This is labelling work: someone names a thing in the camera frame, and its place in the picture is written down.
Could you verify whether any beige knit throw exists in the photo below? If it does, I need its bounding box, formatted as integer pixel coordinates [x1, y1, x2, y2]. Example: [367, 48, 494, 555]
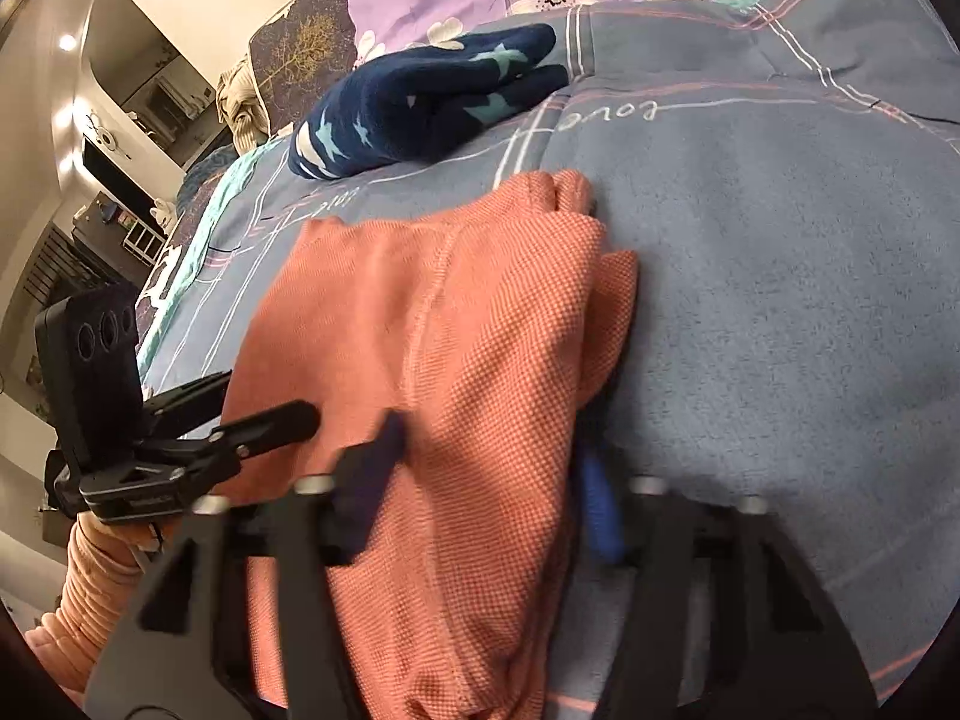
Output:
[215, 55, 270, 154]

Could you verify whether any left forearm pink sleeve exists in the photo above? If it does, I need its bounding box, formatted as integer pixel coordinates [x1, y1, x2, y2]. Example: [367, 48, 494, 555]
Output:
[23, 512, 181, 706]

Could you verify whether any dark floral pillow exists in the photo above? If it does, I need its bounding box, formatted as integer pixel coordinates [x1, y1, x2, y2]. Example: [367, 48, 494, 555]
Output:
[247, 0, 356, 135]

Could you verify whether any navy star pattern garment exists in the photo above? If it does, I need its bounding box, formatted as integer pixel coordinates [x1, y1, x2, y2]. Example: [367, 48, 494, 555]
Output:
[286, 23, 568, 181]

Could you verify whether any teal fuzzy blanket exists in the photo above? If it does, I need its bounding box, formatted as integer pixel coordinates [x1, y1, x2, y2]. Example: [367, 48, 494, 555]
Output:
[137, 140, 285, 379]

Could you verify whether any salmon pink knit garment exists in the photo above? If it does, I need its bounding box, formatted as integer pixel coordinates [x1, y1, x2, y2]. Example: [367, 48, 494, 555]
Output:
[221, 171, 638, 718]

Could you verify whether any blue plaid bed blanket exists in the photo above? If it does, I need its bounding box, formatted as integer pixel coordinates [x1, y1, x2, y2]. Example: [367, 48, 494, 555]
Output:
[142, 0, 958, 710]

